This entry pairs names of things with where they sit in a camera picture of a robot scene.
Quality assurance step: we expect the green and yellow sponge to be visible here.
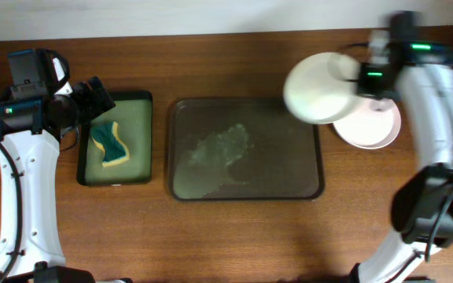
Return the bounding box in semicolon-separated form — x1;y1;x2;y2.
90;122;130;167

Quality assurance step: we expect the pink plate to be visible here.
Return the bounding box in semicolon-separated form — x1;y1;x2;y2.
333;99;402;150

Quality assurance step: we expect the white green-tinted plate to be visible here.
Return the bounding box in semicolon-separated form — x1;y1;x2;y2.
283;52;363;124

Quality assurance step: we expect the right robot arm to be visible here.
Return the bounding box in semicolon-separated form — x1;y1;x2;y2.
345;40;453;282

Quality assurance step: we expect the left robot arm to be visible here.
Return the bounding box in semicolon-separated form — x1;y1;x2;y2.
0;76;115;282

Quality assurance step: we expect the small black water tray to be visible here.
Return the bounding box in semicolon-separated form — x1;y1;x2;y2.
76;90;153;186

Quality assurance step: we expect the large brown serving tray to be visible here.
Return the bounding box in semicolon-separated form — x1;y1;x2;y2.
167;97;326;201

